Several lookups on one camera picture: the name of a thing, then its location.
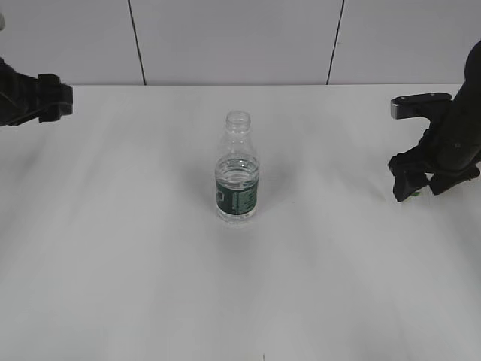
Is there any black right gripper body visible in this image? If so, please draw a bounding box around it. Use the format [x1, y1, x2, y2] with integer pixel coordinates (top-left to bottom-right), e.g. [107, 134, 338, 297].
[388, 129, 480, 181]

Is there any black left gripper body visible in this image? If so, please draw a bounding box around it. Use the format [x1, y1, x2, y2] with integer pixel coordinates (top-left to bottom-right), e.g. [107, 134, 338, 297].
[1, 61, 73, 126]

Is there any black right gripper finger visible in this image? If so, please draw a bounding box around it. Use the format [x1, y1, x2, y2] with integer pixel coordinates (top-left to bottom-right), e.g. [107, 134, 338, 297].
[429, 167, 480, 196]
[392, 169, 429, 202]

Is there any clear plastic water bottle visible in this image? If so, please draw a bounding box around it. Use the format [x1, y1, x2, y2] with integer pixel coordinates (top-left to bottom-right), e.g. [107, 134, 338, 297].
[214, 111, 260, 224]

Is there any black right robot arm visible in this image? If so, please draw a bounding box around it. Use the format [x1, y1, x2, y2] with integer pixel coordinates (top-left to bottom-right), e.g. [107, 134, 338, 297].
[388, 44, 480, 202]

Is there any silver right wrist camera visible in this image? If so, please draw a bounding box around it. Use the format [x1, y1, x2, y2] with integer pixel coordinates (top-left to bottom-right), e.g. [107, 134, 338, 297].
[390, 93, 452, 121]

